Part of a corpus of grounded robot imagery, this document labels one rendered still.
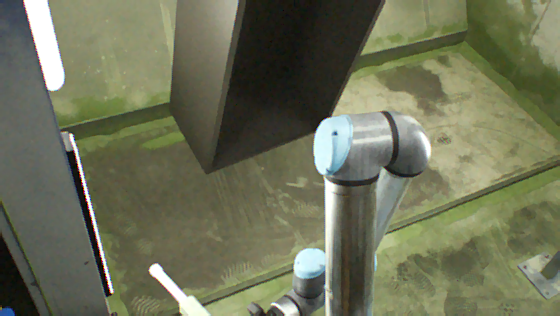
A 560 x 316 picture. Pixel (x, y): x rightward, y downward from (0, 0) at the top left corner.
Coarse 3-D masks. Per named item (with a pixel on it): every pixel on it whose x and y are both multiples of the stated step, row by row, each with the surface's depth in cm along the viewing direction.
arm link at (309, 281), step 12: (300, 252) 157; (312, 252) 157; (324, 252) 160; (300, 264) 154; (312, 264) 154; (324, 264) 154; (300, 276) 155; (312, 276) 153; (324, 276) 155; (300, 288) 158; (312, 288) 156
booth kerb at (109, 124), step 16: (464, 32) 371; (384, 48) 346; (400, 48) 352; (416, 48) 359; (432, 48) 367; (368, 64) 348; (128, 112) 286; (144, 112) 291; (160, 112) 296; (64, 128) 274; (80, 128) 279; (96, 128) 284; (112, 128) 288
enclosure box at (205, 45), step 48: (192, 0) 174; (240, 0) 148; (288, 0) 218; (336, 0) 210; (384, 0) 186; (192, 48) 188; (240, 48) 227; (288, 48) 246; (336, 48) 221; (192, 96) 205; (240, 96) 249; (288, 96) 254; (336, 96) 232; (192, 144) 225; (240, 144) 235
